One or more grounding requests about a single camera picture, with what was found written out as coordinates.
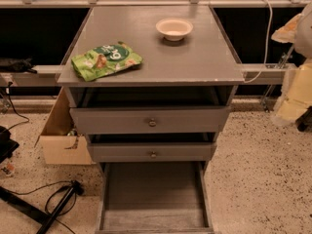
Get green rice chip bag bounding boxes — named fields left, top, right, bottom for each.
left=71, top=42, right=143, bottom=82

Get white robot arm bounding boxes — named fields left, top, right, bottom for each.
left=271, top=3, right=312, bottom=126

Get black object at left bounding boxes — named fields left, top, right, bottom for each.
left=0, top=126, right=20, bottom=163

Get white paper bowl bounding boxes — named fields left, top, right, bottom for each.
left=156, top=18, right=193, bottom=41

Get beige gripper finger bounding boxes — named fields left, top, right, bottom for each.
left=271, top=63, right=312, bottom=126
left=271, top=14, right=301, bottom=43

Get cardboard box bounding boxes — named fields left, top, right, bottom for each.
left=39, top=89, right=93, bottom=165

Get grey drawer cabinet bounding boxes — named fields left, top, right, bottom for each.
left=58, top=5, right=244, bottom=162

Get grey open bottom drawer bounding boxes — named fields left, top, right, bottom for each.
left=95, top=162, right=215, bottom=234

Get metal rail frame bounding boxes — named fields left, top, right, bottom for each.
left=0, top=0, right=312, bottom=86

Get grey top drawer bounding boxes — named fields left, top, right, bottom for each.
left=69, top=87, right=232, bottom=136

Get grey middle drawer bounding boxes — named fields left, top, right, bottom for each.
left=88, top=133, right=216, bottom=162

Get black stand legs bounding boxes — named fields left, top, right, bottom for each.
left=0, top=180, right=84, bottom=234

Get black floor cable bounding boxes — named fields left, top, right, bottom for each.
left=6, top=179, right=79, bottom=234

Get white hanging cable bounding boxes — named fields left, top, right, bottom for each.
left=243, top=0, right=275, bottom=84

